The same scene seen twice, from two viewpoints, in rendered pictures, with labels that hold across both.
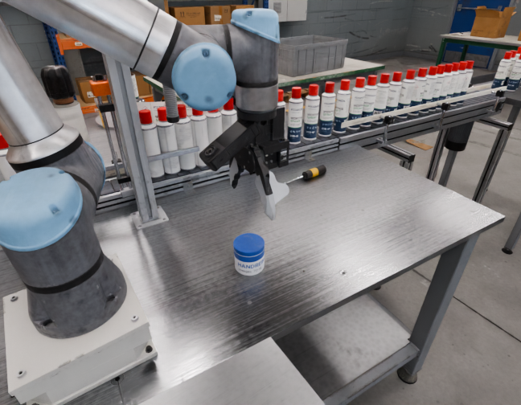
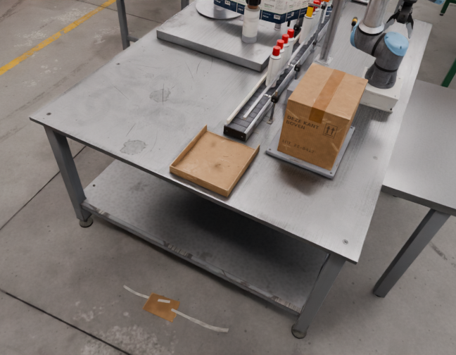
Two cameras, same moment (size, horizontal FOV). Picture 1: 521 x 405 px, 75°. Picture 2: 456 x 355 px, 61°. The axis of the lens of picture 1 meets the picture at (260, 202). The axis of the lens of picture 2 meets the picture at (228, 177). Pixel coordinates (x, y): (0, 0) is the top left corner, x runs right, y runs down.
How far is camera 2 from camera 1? 209 cm
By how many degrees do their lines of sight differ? 32
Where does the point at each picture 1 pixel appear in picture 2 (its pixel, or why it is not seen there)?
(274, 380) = (428, 86)
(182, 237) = (348, 63)
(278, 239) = not seen: hidden behind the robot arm
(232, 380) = (420, 89)
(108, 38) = not seen: outside the picture
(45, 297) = (393, 73)
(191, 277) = not seen: hidden behind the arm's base
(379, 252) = (413, 48)
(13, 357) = (387, 94)
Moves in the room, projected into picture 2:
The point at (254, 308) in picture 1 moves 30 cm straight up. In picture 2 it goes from (402, 74) to (426, 22)
